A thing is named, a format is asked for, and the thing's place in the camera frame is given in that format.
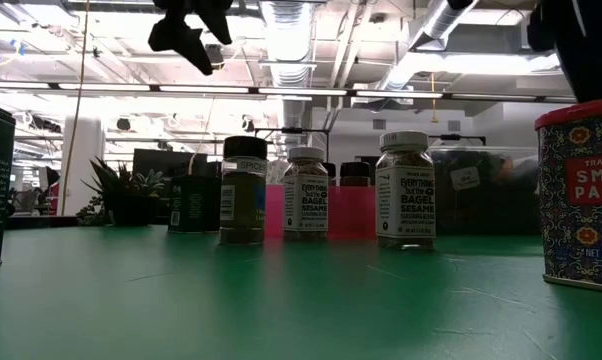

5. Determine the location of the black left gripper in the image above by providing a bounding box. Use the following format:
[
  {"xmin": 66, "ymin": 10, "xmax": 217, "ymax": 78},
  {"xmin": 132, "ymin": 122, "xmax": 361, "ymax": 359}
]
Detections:
[{"xmin": 148, "ymin": 0, "xmax": 235, "ymax": 77}]

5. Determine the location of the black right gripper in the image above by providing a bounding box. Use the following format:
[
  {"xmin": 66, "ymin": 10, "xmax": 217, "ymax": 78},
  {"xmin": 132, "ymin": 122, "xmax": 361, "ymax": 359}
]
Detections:
[{"xmin": 526, "ymin": 0, "xmax": 602, "ymax": 104}]

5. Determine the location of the red-lid smoked paprika tin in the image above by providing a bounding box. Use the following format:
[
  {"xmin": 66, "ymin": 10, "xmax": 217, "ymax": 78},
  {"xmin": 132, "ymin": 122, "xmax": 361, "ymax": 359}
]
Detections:
[{"xmin": 534, "ymin": 97, "xmax": 602, "ymax": 294}]

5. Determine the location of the black-lid olive spice jar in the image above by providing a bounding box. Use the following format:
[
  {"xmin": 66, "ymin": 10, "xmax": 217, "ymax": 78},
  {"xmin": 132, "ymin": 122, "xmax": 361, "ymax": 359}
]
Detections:
[{"xmin": 218, "ymin": 135, "xmax": 269, "ymax": 246}]

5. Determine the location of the white-lid bagel seasoning jar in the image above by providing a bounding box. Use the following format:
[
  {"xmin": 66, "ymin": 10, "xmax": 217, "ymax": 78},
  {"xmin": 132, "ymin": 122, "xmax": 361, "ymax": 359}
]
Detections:
[
  {"xmin": 282, "ymin": 146, "xmax": 330, "ymax": 243},
  {"xmin": 375, "ymin": 130, "xmax": 437, "ymax": 251}
]

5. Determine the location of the black-lid red spice jar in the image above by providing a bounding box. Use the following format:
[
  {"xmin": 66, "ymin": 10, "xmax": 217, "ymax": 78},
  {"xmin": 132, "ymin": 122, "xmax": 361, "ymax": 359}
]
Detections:
[{"xmin": 339, "ymin": 161, "xmax": 372, "ymax": 188}]

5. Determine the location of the large black monitor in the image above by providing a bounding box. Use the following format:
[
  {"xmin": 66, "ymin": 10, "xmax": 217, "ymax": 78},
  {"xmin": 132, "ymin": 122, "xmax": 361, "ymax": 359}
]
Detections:
[{"xmin": 132, "ymin": 148, "xmax": 208, "ymax": 201}]

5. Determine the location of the succulent plant in black pot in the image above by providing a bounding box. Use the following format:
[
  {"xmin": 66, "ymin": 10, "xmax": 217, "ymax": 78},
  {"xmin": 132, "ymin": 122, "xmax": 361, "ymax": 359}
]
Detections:
[{"xmin": 80, "ymin": 156, "xmax": 168, "ymax": 228}]

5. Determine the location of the clear plastic storage bin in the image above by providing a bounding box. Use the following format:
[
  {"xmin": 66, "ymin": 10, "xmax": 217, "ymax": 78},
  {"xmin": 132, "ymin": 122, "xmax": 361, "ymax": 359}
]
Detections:
[{"xmin": 427, "ymin": 145, "xmax": 541, "ymax": 236}]

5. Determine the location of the small green leafy plant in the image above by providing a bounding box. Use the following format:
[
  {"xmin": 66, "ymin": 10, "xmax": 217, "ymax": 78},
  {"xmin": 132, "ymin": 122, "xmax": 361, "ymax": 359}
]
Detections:
[{"xmin": 74, "ymin": 194, "xmax": 107, "ymax": 227}]

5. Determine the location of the person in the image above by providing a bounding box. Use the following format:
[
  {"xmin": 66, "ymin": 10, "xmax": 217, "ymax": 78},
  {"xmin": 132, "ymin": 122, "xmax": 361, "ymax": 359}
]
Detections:
[{"xmin": 44, "ymin": 167, "xmax": 61, "ymax": 217}]

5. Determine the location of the pink plastic bin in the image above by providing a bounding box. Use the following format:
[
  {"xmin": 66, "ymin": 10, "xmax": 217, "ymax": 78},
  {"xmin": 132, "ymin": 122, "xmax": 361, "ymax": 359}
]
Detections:
[{"xmin": 264, "ymin": 184, "xmax": 378, "ymax": 240}]

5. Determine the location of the thin yellow hanging cable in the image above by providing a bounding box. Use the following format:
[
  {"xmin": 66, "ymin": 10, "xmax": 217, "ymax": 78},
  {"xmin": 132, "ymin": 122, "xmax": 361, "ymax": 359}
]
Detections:
[{"xmin": 187, "ymin": 97, "xmax": 216, "ymax": 177}]

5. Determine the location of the black overhead frame bar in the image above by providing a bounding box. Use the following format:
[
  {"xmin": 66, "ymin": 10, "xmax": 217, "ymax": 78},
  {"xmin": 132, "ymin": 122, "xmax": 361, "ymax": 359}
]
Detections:
[{"xmin": 0, "ymin": 81, "xmax": 580, "ymax": 105}]

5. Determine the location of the thick yellow hanging cable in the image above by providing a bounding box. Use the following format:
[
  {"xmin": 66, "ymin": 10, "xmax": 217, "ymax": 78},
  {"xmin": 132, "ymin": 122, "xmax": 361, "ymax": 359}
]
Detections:
[{"xmin": 60, "ymin": 0, "xmax": 91, "ymax": 217}]

